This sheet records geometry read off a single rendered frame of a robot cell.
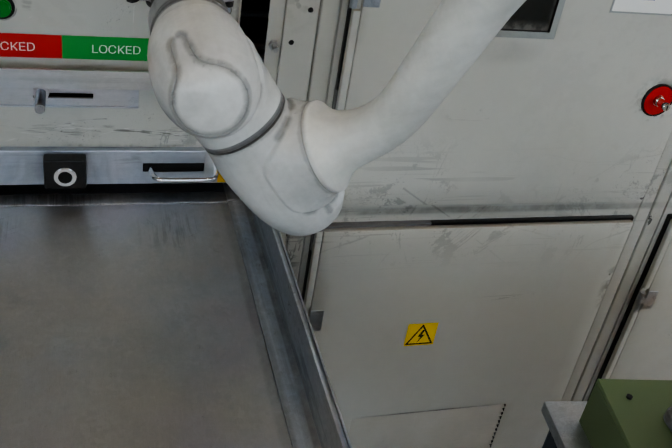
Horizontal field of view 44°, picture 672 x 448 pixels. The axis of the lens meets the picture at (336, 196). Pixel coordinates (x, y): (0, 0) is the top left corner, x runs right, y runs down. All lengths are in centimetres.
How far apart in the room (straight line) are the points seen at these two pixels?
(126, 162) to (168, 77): 54
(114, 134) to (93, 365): 39
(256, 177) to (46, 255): 44
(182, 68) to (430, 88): 23
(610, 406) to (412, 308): 50
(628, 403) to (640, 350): 73
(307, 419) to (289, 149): 33
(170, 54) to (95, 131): 51
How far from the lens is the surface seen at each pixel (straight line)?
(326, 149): 87
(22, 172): 133
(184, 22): 83
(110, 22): 123
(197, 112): 78
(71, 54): 125
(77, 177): 130
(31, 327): 111
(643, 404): 121
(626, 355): 192
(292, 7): 121
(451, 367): 171
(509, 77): 135
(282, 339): 110
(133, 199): 134
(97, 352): 107
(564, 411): 127
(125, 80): 122
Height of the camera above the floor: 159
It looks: 32 degrees down
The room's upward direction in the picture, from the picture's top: 10 degrees clockwise
